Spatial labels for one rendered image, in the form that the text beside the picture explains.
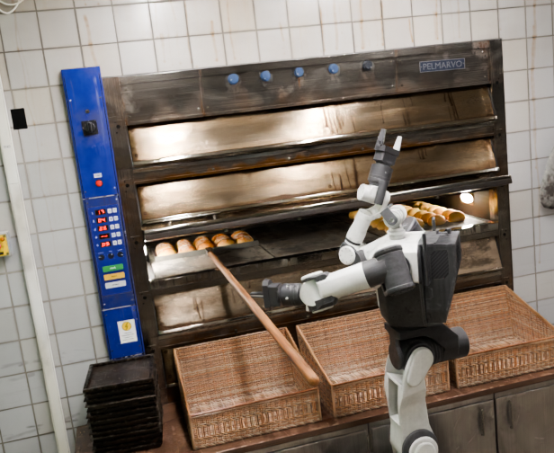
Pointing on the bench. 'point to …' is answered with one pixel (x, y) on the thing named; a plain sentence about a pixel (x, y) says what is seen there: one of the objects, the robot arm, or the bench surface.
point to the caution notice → (127, 331)
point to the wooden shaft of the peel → (268, 324)
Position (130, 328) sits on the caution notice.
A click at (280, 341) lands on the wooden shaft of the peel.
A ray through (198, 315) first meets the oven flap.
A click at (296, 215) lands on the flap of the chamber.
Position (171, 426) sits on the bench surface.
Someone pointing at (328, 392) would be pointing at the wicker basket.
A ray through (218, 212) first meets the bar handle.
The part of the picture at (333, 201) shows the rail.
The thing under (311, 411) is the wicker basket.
